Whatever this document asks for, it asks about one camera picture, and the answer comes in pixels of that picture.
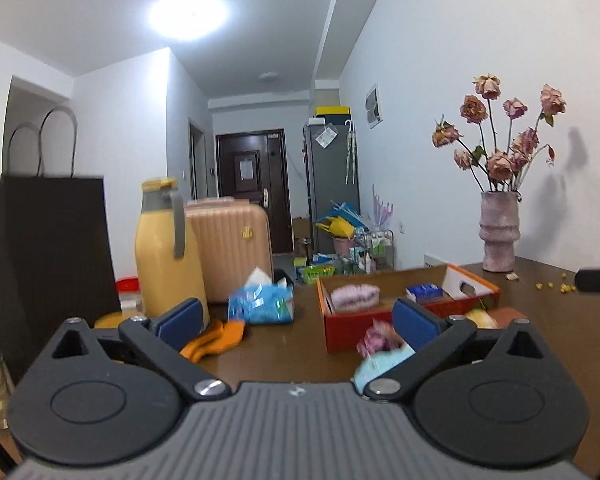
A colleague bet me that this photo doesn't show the bunch of dried roses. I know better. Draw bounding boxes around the bunch of dried roses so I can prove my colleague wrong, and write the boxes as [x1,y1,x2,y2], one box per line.
[432,74,567,195]

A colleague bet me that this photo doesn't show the grey refrigerator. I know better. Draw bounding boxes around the grey refrigerator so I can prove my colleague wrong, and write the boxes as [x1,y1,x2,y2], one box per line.
[302,121,362,256]

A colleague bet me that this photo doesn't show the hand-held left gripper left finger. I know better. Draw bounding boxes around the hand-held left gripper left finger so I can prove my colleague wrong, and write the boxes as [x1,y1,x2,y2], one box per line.
[40,297,233,403]

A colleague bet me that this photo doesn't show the white wall panel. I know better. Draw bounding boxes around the white wall panel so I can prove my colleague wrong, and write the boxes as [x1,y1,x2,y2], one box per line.
[365,82,384,130]

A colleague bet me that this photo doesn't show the pink ceramic vase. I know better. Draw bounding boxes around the pink ceramic vase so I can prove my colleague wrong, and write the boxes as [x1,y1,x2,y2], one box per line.
[479,191,522,273]

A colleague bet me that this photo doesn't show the pink ribbed suitcase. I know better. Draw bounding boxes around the pink ribbed suitcase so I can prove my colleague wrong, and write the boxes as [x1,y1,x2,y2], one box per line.
[184,199,275,305]

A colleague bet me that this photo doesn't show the dark brown entrance door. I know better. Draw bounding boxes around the dark brown entrance door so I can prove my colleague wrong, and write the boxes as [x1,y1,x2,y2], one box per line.
[215,129,292,255]

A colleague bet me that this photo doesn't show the small blue carton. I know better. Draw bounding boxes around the small blue carton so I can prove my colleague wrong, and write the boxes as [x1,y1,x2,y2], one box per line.
[406,283,453,305]

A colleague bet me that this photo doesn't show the blue tissue pack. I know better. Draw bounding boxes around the blue tissue pack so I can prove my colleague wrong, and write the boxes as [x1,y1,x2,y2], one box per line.
[227,266,296,325]

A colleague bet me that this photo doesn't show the jar with red lid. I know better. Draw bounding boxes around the jar with red lid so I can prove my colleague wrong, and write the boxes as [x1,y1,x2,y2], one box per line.
[116,277,144,318]

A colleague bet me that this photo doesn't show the brown cardboard carton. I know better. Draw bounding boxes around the brown cardboard carton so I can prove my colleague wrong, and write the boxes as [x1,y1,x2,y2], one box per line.
[292,216,313,257]

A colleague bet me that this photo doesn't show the yellow thermos bottle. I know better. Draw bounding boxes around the yellow thermos bottle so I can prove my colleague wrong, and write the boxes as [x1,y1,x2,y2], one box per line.
[134,177,211,326]

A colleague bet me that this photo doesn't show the yellow round lid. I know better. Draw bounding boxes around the yellow round lid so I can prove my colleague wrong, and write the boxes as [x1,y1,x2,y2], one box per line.
[94,311,138,331]

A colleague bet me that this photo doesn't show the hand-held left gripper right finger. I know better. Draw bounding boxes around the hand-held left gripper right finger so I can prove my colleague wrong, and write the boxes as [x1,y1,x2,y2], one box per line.
[362,297,557,403]

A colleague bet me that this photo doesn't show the scattered yellow petals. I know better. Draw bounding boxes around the scattered yellow petals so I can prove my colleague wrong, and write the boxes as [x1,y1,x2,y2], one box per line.
[534,272,577,293]

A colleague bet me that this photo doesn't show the pink cloth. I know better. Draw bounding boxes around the pink cloth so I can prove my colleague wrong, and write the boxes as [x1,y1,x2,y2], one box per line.
[356,321,406,358]

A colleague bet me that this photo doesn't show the round ceiling lamp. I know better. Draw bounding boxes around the round ceiling lamp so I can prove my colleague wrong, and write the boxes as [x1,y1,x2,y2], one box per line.
[147,0,230,41]

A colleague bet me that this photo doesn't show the black paper bag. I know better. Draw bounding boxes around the black paper bag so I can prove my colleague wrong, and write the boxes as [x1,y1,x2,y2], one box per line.
[0,106,121,386]

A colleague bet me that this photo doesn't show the red cardboard box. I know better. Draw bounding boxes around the red cardboard box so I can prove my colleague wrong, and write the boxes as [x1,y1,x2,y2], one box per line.
[316,262,502,353]

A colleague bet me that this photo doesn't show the orange cloth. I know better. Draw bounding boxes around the orange cloth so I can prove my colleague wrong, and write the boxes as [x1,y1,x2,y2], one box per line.
[179,319,247,363]

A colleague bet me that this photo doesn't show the pile of yellow blue bags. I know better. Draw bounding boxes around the pile of yellow blue bags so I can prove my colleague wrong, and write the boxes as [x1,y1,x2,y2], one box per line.
[314,200,370,239]

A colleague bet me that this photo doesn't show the yellow plush item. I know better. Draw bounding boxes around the yellow plush item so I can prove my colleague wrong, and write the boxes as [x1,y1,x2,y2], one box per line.
[462,308,498,330]

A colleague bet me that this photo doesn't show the purple fuzzy cloth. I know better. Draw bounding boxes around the purple fuzzy cloth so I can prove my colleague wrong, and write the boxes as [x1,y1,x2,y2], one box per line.
[328,283,382,314]

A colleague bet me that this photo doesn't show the hanging folded umbrella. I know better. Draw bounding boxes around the hanging folded umbrella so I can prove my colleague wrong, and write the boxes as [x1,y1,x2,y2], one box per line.
[345,120,357,186]

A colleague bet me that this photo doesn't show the metal trolley cart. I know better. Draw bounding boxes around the metal trolley cart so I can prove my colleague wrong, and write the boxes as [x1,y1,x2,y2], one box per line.
[352,229,396,276]

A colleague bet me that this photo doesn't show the green plastic basket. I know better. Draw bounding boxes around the green plastic basket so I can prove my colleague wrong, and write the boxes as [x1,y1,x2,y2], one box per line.
[300,265,336,285]

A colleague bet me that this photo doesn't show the purple decorative plant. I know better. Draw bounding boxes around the purple decorative plant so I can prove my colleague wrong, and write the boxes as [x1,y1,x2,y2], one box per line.
[372,185,395,233]

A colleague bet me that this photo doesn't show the light teal soft item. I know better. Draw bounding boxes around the light teal soft item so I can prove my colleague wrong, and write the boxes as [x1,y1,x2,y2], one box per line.
[352,345,416,396]

